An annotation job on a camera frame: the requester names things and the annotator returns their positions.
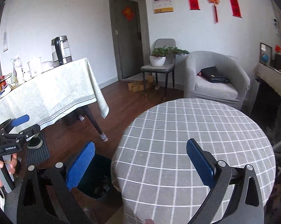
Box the dark wooden dining table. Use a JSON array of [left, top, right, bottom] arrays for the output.
[[83, 105, 109, 143]]

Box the potted plant white pot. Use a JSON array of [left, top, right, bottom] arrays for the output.
[[149, 46, 190, 67]]

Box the flat cardboard box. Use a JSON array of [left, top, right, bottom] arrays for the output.
[[128, 76, 154, 92]]

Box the grey dining chair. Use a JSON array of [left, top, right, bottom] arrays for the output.
[[140, 38, 176, 98]]

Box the black handbag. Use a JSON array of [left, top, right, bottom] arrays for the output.
[[197, 66, 229, 84]]

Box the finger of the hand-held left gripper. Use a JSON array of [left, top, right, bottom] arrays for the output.
[[19, 124, 41, 141], [0, 115, 30, 133]]

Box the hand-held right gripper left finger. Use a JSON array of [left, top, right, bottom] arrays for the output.
[[16, 141, 96, 224]]

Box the red door decoration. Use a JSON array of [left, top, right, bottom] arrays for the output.
[[121, 7, 135, 21]]

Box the white wall switch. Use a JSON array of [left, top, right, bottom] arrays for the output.
[[3, 30, 9, 52]]

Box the white patterned tablecloth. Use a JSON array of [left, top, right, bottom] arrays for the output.
[[0, 57, 109, 131]]

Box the dark green trash bin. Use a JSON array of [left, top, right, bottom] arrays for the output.
[[76, 153, 123, 200]]

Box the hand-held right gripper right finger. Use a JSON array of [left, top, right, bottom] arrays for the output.
[[186, 138, 264, 224]]

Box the round grey checked table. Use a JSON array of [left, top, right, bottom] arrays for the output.
[[111, 98, 276, 224]]

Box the white plastic bottle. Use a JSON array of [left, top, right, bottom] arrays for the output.
[[11, 55, 25, 84]]

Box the glass electric kettle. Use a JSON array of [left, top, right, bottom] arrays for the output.
[[51, 36, 73, 65]]

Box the beige lace sideboard cloth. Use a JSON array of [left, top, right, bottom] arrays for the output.
[[254, 63, 281, 98]]

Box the grey door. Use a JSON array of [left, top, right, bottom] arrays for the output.
[[118, 0, 139, 79]]

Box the grey armchair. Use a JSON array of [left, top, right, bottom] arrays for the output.
[[183, 51, 251, 110]]

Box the white translucent pitcher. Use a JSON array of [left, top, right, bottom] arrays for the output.
[[27, 57, 43, 78]]

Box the wall calendar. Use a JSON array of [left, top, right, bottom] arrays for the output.
[[153, 0, 174, 14]]

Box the dark ribbed floor mat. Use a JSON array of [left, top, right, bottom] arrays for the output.
[[26, 133, 51, 167]]

